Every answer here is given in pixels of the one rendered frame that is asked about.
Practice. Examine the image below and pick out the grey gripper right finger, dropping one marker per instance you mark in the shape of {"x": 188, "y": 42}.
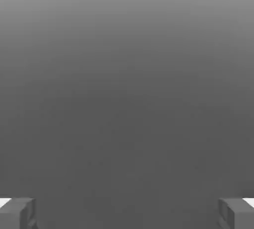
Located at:
{"x": 240, "y": 215}

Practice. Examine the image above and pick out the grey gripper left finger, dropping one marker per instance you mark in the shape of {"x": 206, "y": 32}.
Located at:
{"x": 13, "y": 215}

